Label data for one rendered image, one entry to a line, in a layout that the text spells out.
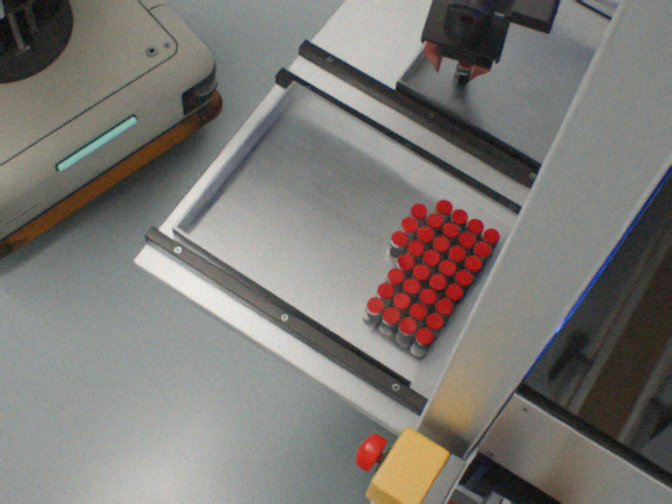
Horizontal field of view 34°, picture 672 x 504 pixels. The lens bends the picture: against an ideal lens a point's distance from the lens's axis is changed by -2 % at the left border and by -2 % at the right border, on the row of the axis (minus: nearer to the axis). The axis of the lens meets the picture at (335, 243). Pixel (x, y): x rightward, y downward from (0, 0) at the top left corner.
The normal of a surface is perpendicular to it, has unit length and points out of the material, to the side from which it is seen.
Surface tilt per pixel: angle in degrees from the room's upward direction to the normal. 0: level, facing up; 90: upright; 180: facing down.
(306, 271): 0
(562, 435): 90
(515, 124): 0
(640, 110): 90
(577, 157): 90
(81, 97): 0
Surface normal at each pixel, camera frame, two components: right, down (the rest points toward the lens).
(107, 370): 0.07, -0.43
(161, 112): 0.64, 0.71
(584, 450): -0.54, 0.75
